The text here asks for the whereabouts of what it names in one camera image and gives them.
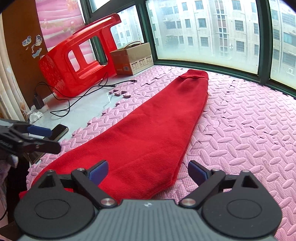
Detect black power adapter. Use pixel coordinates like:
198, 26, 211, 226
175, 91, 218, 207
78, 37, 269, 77
33, 94, 45, 109

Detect pink foam puzzle mat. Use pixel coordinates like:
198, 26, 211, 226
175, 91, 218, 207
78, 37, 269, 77
27, 66, 295, 240

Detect red plastic stool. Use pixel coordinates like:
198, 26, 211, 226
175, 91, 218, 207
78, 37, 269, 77
39, 13, 121, 97

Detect black charging cable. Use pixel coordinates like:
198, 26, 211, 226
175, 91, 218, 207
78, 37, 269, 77
33, 72, 137, 118

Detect brown cardboard box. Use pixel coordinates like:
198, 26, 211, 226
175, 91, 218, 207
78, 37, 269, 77
110, 41, 154, 76

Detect crumpled white tissue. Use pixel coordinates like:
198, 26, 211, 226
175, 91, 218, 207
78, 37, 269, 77
28, 110, 44, 123

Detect black smartphone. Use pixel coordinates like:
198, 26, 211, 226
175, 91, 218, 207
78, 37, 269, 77
28, 123, 70, 164

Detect panda wall stickers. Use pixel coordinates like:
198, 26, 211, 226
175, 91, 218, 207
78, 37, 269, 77
22, 35, 43, 59

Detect red sweatpants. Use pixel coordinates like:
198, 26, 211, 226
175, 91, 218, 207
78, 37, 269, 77
18, 69, 209, 204

